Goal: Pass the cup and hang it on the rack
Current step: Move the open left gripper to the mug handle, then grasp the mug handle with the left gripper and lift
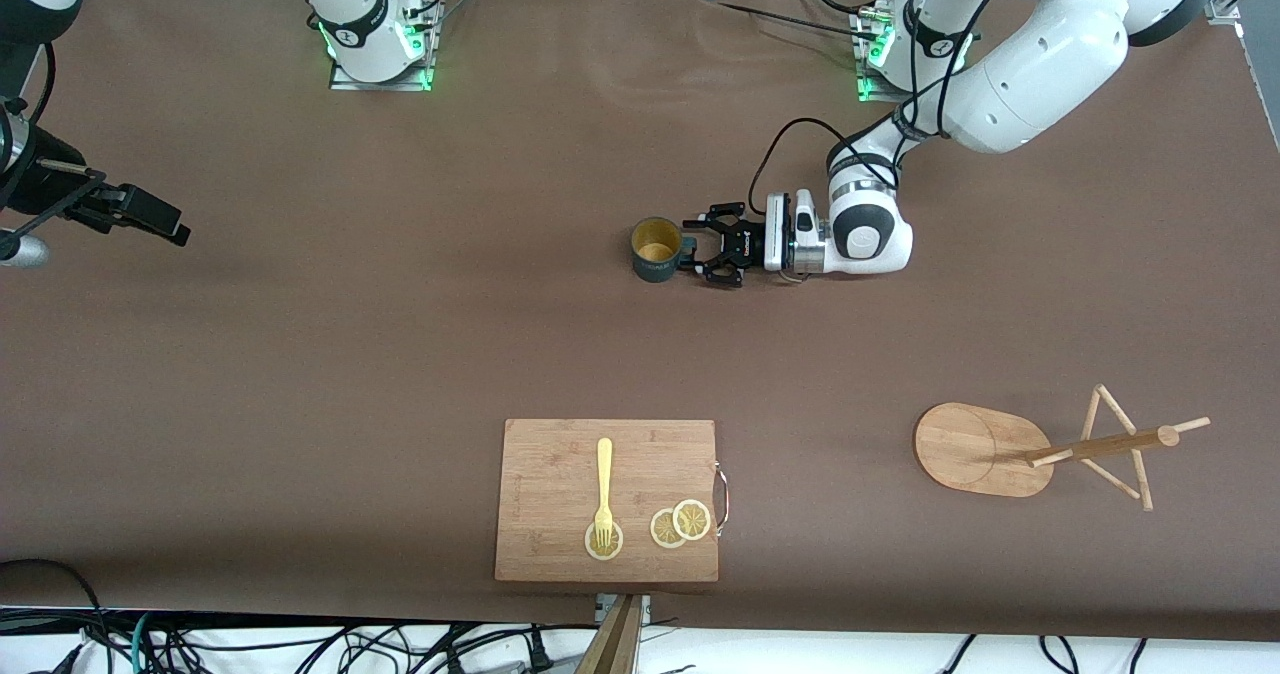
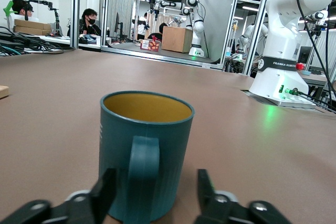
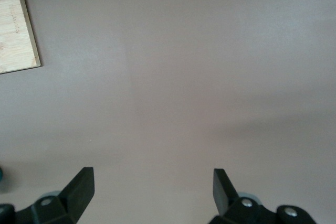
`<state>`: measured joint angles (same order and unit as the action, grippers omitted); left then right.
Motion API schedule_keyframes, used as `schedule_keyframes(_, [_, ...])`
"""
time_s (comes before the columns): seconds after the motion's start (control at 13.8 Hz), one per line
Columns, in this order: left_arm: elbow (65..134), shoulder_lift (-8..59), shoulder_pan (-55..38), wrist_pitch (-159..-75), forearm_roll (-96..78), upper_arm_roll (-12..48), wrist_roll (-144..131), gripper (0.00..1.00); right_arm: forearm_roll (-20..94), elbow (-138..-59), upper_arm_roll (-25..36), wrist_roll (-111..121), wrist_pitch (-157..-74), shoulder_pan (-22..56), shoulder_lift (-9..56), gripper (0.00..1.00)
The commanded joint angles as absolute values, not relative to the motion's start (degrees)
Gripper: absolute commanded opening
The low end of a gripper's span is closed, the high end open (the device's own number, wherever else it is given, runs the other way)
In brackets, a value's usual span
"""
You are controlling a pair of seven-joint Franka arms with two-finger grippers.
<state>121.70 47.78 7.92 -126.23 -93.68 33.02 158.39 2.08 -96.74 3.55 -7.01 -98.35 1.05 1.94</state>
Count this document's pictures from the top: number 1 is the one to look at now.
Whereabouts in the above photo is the teal cup with handle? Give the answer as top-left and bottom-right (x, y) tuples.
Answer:
(630, 217), (699, 284)

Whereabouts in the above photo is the wooden cup rack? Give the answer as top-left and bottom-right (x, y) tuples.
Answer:
(914, 385), (1211, 512)

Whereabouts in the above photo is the yellow plastic fork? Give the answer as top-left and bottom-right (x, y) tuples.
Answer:
(593, 438), (615, 550)

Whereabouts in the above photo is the wooden cutting board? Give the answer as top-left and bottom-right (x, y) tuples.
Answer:
(494, 418), (730, 584)

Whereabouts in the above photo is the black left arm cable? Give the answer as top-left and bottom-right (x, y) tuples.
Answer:
(748, 0), (1041, 217)

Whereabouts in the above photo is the long black table cable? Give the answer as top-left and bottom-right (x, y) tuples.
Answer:
(690, 0), (881, 45)

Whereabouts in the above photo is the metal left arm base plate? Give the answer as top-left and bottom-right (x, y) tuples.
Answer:
(850, 9), (963, 105)

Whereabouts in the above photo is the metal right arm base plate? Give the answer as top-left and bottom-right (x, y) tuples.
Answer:
(329, 0), (444, 92)

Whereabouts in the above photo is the black looped floor cable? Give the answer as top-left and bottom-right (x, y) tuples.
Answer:
(0, 558), (106, 674)

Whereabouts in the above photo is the wooden beam with metal bracket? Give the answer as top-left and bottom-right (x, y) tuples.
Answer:
(575, 594), (651, 674)

